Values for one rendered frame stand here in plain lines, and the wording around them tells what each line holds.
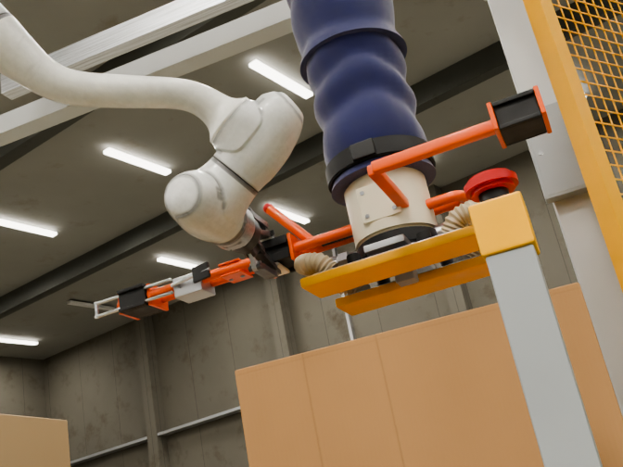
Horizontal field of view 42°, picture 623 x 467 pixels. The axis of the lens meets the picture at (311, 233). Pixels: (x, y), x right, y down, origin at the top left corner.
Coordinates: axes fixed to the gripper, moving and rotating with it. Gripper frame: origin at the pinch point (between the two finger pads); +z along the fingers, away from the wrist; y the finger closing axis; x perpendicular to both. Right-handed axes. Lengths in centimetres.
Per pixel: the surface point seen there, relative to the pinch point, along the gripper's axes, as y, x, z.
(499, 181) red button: 20, 50, -54
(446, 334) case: 30.0, 33.8, -21.3
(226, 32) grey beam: -195, -65, 178
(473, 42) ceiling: -509, 52, 789
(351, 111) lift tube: -20.9, 25.1, -10.9
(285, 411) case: 35.9, 4.3, -22.4
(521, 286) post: 34, 49, -54
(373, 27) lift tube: -39, 33, -10
